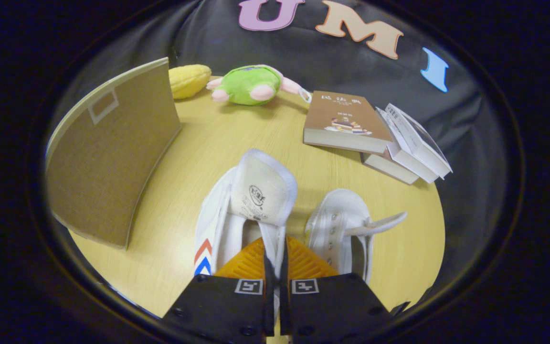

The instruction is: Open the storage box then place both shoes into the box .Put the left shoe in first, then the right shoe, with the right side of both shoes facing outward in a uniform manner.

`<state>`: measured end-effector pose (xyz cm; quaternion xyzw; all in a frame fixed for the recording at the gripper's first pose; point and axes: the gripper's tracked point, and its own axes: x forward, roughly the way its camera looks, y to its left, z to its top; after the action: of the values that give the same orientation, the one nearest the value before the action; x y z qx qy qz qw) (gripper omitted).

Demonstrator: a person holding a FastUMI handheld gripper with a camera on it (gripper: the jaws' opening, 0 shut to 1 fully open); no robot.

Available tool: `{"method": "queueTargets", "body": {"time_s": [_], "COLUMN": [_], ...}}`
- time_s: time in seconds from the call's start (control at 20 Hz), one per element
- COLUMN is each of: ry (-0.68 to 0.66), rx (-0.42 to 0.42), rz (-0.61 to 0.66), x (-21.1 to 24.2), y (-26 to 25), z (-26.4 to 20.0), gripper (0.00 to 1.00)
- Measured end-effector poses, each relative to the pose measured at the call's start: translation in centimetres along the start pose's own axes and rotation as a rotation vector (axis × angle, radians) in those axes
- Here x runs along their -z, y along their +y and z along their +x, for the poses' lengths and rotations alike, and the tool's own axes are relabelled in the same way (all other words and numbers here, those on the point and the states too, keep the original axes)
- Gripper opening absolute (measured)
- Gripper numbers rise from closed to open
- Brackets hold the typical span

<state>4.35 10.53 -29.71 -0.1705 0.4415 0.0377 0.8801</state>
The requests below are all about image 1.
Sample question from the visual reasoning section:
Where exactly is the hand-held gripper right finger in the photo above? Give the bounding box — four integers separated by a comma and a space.
280, 236, 412, 342

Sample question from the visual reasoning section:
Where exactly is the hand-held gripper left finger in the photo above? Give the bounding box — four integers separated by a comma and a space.
163, 237, 275, 342

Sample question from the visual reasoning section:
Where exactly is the white canvas shoe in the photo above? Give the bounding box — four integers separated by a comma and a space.
305, 188, 408, 285
194, 148, 298, 280

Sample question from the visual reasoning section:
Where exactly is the beige fabric storage box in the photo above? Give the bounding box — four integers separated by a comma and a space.
45, 57, 182, 250

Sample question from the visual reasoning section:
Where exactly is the reddish brown book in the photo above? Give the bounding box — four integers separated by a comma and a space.
362, 148, 420, 185

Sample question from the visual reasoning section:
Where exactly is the brown cover book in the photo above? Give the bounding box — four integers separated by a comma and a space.
303, 90, 393, 155

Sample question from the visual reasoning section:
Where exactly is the white grey patterned book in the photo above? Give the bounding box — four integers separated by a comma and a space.
375, 107, 439, 184

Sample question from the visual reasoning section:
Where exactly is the white book with portrait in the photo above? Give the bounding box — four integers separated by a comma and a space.
385, 103, 453, 180

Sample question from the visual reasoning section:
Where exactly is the green pink plush toy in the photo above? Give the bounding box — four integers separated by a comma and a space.
206, 64, 313, 106

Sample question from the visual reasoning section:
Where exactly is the yellow plush corn toy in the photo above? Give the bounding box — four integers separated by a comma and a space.
168, 64, 212, 100

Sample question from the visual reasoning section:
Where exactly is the black backdrop cloth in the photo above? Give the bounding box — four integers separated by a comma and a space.
46, 0, 512, 311

